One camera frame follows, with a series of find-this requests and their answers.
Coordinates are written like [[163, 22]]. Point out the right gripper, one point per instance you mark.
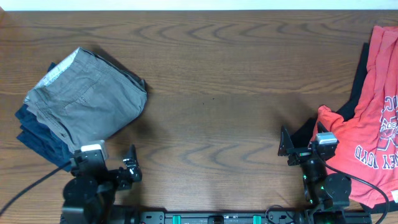
[[287, 147]]

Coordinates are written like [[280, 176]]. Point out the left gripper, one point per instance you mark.
[[124, 180]]

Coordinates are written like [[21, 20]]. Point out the grey shorts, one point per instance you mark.
[[85, 98]]

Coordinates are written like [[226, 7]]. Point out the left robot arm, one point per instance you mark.
[[89, 197]]

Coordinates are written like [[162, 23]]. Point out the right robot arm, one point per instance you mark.
[[328, 193]]

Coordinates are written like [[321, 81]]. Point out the black garment under t-shirt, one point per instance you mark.
[[302, 136]]

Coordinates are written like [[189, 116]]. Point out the red printed t-shirt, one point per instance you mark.
[[368, 142]]

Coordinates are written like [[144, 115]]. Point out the folded navy blue garment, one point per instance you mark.
[[41, 139]]

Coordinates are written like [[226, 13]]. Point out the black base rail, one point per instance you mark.
[[217, 217]]

